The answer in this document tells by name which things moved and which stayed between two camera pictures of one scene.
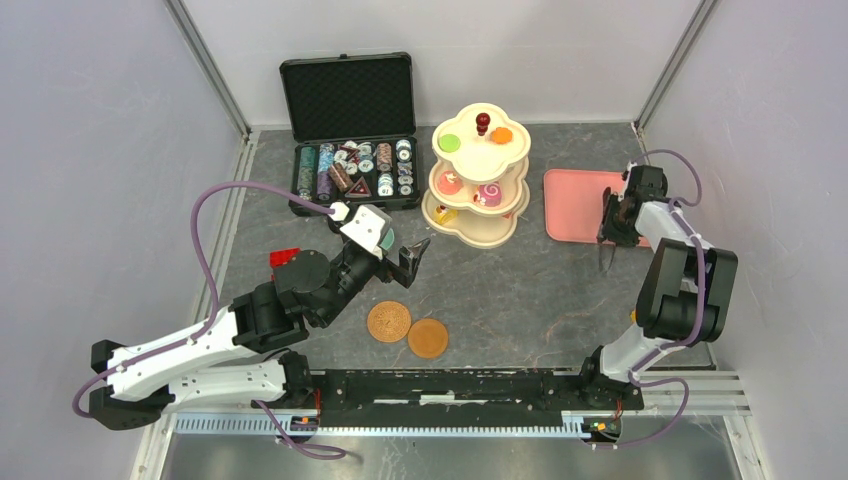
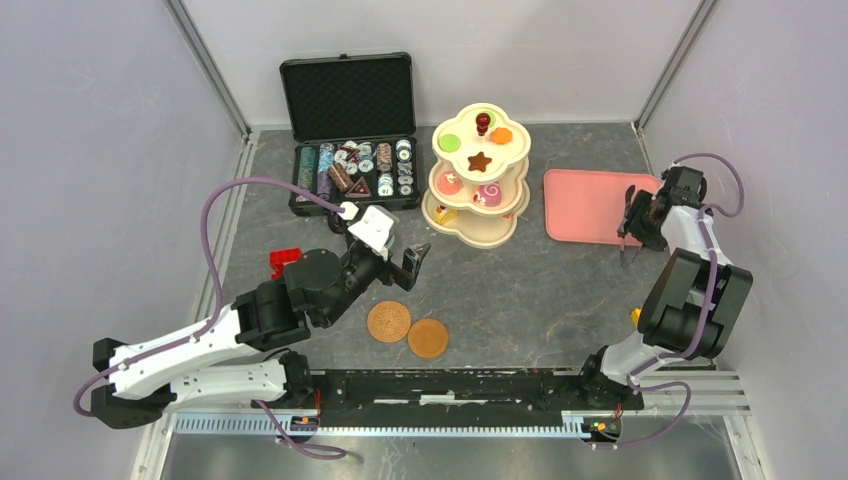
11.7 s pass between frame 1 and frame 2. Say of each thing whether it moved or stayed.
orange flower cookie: stayed
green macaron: stayed
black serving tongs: moved
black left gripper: stayed
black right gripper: moved
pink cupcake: stayed
